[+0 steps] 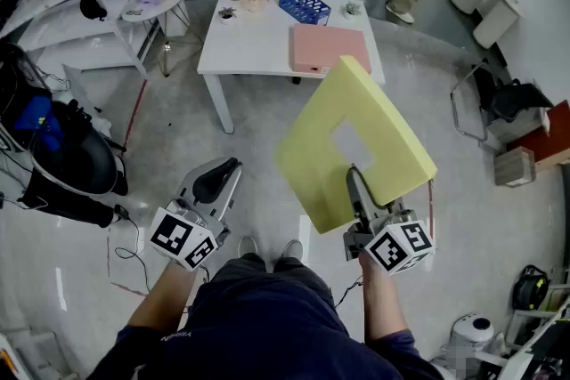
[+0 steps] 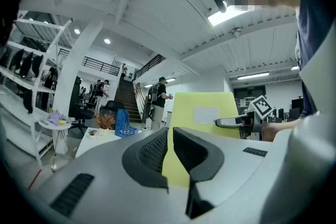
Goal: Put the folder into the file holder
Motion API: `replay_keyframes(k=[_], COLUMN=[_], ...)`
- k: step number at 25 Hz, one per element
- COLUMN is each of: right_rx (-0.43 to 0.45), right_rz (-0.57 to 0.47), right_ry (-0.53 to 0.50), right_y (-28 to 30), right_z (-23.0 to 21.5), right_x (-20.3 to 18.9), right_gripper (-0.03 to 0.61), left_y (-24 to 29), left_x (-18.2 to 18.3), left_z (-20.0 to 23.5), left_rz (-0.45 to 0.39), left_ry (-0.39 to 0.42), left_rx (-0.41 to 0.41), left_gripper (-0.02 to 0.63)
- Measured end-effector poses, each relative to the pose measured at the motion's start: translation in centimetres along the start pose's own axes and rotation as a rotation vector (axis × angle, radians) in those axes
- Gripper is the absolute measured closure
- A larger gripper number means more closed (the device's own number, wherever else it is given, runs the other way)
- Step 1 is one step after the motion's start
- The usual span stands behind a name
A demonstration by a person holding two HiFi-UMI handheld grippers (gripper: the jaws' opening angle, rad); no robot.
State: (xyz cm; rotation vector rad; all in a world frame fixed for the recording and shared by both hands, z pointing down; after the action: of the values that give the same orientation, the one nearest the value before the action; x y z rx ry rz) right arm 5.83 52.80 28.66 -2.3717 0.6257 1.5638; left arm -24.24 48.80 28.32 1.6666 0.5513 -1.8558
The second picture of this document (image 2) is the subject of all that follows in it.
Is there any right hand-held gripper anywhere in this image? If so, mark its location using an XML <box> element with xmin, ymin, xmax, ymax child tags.
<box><xmin>214</xmin><ymin>95</ymin><xmax>274</xmax><ymax>140</ymax></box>

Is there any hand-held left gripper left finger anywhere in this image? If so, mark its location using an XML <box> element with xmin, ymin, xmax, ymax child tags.
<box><xmin>122</xmin><ymin>127</ymin><xmax>169</xmax><ymax>194</ymax></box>

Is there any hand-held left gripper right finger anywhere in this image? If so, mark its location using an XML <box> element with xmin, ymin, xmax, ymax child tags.
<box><xmin>172</xmin><ymin>127</ymin><xmax>225</xmax><ymax>220</ymax></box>

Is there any blue file rack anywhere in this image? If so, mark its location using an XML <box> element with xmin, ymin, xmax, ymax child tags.
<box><xmin>114</xmin><ymin>109</ymin><xmax>139</xmax><ymax>138</ymax></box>

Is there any yellow folder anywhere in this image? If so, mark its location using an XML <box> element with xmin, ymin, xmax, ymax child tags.
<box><xmin>162</xmin><ymin>91</ymin><xmax>241</xmax><ymax>188</ymax></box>

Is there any person's right forearm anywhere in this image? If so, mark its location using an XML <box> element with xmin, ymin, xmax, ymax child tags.
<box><xmin>261</xmin><ymin>120</ymin><xmax>296</xmax><ymax>143</ymax></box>

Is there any white metal shelf rack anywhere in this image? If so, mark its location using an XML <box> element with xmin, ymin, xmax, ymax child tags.
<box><xmin>0</xmin><ymin>10</ymin><xmax>73</xmax><ymax>168</ymax></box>

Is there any long ceiling light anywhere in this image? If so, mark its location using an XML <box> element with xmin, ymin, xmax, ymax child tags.
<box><xmin>207</xmin><ymin>5</ymin><xmax>249</xmax><ymax>27</ymax></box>
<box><xmin>237</xmin><ymin>72</ymin><xmax>270</xmax><ymax>81</ymax></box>

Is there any orange artificial plant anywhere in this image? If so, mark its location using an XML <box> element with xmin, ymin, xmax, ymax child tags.
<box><xmin>93</xmin><ymin>112</ymin><xmax>116</xmax><ymax>136</ymax></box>

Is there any black mesh chair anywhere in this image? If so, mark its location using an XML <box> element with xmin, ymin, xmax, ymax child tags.
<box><xmin>99</xmin><ymin>100</ymin><xmax>125</xmax><ymax>116</ymax></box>

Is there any wooden staircase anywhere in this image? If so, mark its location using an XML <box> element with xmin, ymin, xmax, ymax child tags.
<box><xmin>114</xmin><ymin>78</ymin><xmax>144</xmax><ymax>124</ymax></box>

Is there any black oval backpack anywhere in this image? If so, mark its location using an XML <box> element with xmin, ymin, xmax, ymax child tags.
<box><xmin>143</xmin><ymin>83</ymin><xmax>159</xmax><ymax>122</ymax></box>

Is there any black office chair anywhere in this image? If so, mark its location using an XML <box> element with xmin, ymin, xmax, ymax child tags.
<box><xmin>68</xmin><ymin>76</ymin><xmax>95</xmax><ymax>137</ymax></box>

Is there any white round side table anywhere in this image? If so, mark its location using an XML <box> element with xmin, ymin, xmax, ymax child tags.
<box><xmin>38</xmin><ymin>115</ymin><xmax>72</xmax><ymax>170</ymax></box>

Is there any black metal railing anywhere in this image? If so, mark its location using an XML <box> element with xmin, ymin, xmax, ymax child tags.
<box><xmin>133</xmin><ymin>54</ymin><xmax>166</xmax><ymax>81</ymax></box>
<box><xmin>57</xmin><ymin>48</ymin><xmax>120</xmax><ymax>77</ymax></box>

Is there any person's dark blue shirt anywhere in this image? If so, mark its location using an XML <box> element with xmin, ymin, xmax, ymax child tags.
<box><xmin>290</xmin><ymin>0</ymin><xmax>336</xmax><ymax>120</ymax></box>

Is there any black bag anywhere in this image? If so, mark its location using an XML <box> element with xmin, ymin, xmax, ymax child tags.
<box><xmin>22</xmin><ymin>88</ymin><xmax>34</xmax><ymax>115</ymax></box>

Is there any black head-mounted camera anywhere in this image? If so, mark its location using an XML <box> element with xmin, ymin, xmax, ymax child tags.
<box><xmin>212</xmin><ymin>0</ymin><xmax>228</xmax><ymax>14</ymax></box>

